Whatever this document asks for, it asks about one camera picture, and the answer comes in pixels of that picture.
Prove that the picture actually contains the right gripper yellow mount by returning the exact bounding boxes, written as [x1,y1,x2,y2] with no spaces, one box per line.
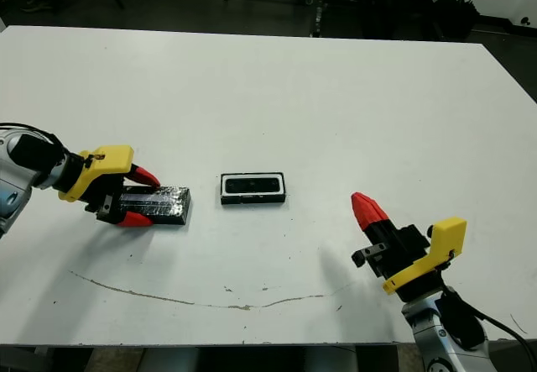
[350,192,467,303]

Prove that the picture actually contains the left gripper yellow mount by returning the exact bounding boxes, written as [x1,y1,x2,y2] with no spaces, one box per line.
[57,144,162,228]

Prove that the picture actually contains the glossy black box lid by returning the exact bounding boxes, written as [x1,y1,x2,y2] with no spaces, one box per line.
[119,185,193,227]

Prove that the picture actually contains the slim black camera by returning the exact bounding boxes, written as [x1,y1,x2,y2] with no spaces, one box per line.
[225,177,281,193]

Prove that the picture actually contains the black box white lining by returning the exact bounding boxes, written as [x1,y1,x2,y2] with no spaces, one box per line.
[220,172,287,206]

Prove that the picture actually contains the metal pole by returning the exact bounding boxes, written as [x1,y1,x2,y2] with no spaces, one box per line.
[312,0,326,37]

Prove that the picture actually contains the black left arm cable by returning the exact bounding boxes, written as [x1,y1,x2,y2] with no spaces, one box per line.
[0,123,64,146]

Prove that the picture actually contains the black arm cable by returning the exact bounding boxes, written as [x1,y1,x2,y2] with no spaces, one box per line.
[473,308,532,372]
[0,123,64,146]

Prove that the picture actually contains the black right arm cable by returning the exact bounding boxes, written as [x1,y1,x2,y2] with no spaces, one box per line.
[473,308,532,372]

